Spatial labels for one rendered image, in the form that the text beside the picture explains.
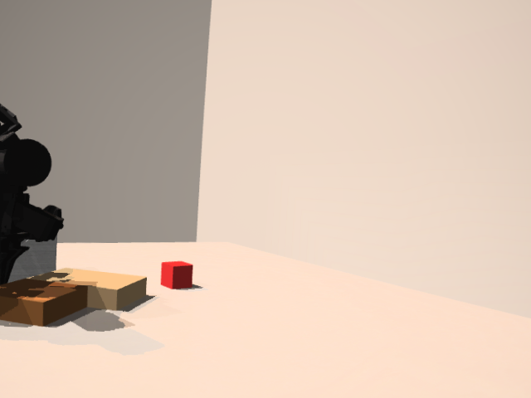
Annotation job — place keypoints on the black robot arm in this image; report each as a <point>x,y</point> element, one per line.
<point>25,163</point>

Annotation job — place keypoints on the red cube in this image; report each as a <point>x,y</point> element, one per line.
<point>176,274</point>

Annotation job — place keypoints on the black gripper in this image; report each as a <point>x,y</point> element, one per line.
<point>10,247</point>

